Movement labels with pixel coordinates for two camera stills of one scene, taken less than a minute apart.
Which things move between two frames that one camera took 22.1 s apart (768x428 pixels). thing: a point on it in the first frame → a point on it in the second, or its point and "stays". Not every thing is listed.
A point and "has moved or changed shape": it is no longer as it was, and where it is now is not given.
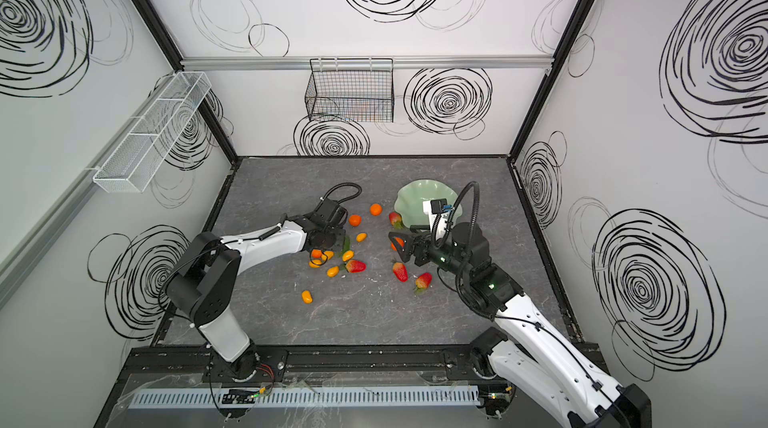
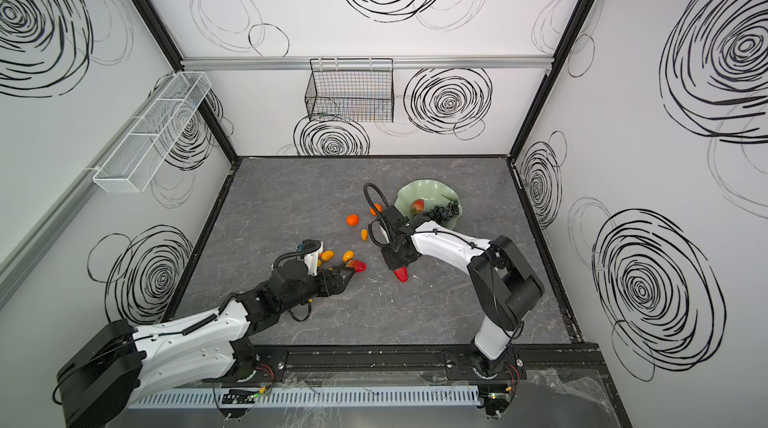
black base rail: [319, 363] stays
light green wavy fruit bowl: [409, 200] stays
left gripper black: [327, 242] → [330, 281]
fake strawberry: [400, 270] stays
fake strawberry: [355, 266] stays
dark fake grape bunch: [346, 246] has moved or changed shape
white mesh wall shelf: [137, 157] stays
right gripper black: [417, 250] → [399, 254]
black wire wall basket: [353, 90] stays
